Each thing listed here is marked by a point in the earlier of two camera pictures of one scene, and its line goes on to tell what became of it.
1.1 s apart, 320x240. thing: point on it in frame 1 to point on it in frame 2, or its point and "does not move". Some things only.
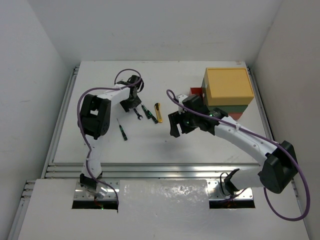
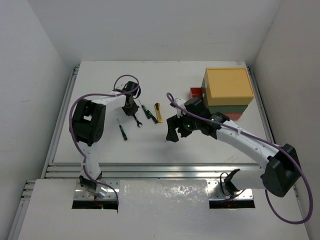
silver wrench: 137,114 to 138,123
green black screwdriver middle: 148,113 does not move
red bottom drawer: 195,91 does not move
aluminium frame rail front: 154,170 does not move
